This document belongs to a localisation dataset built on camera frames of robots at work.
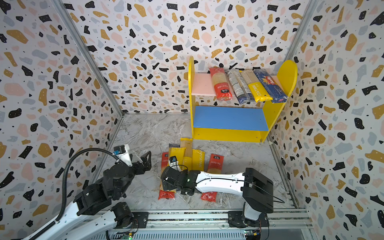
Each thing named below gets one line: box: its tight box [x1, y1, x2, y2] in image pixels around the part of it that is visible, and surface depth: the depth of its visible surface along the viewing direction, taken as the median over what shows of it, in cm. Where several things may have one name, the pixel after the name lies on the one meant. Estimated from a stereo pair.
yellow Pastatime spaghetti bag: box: [239, 70, 273, 103], surface depth 77 cm
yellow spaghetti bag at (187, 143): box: [180, 137, 193, 172], surface depth 98 cm
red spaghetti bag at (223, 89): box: [209, 67, 233, 101], surface depth 78 cm
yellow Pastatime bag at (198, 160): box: [190, 149, 206, 172], surface depth 96 cm
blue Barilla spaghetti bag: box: [253, 68, 289, 104], surface depth 76 cm
